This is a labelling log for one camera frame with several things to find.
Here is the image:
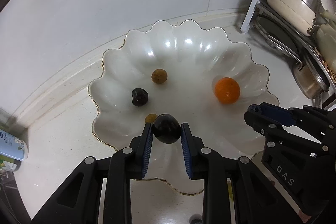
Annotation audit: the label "white scalloped bowl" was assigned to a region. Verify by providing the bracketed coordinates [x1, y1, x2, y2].
[87, 19, 280, 196]

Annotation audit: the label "cream kettle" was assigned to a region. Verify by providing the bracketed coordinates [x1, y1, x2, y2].
[315, 25, 336, 63]

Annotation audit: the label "brown checkered trivet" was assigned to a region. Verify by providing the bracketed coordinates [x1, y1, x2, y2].
[316, 46, 336, 84]

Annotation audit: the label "dark pan steel handle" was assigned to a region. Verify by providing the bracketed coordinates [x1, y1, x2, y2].
[256, 14, 302, 64]

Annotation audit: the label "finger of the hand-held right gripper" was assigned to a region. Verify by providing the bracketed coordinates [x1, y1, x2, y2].
[244, 103, 332, 159]
[262, 103, 336, 139]

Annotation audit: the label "metal shelf rack white ends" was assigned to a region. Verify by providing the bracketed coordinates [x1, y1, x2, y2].
[241, 0, 336, 109]

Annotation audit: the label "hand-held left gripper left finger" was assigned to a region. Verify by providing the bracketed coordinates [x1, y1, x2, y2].
[31, 123, 154, 224]

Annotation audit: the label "orange tangerine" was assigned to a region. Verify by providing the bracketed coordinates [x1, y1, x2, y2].
[215, 77, 241, 105]

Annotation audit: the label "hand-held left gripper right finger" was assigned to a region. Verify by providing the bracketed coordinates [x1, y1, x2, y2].
[181, 122, 305, 224]

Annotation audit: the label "small dark round fruit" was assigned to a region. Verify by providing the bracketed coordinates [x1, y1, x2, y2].
[131, 88, 149, 107]

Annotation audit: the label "steel pot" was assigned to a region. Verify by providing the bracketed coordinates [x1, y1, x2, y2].
[292, 60, 331, 100]

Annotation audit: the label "dark plum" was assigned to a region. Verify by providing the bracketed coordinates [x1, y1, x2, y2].
[153, 113, 181, 145]

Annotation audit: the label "white pump bottle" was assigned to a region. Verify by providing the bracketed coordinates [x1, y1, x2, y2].
[0, 130, 28, 161]

